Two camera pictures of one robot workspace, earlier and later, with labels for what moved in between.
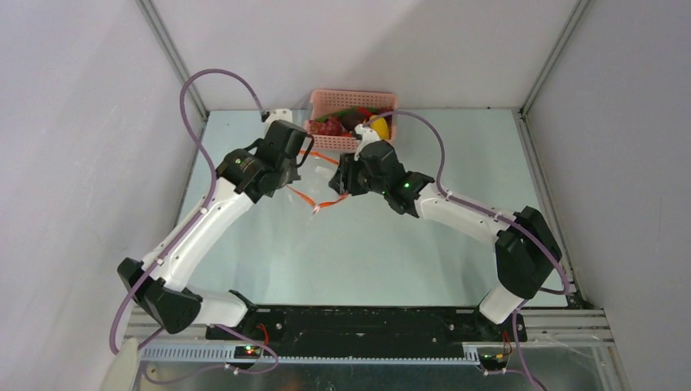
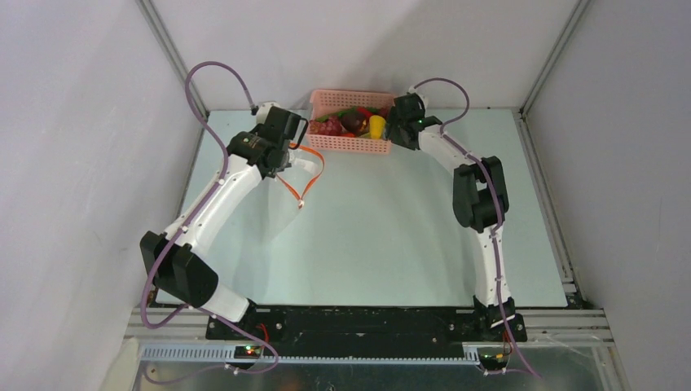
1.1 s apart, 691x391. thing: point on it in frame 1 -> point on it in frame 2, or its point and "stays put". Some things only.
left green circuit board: (247, 352) stays put
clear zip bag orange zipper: (314, 182) -> (283, 217)
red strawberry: (386, 109) stays put
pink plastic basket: (324, 102) stays put
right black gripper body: (341, 179) -> (398, 125)
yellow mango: (380, 126) stays put
